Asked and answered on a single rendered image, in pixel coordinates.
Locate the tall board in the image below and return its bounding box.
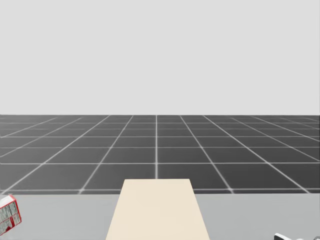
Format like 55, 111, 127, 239
105, 178, 211, 240

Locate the red and white carton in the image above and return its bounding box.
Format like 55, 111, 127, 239
0, 194, 23, 233

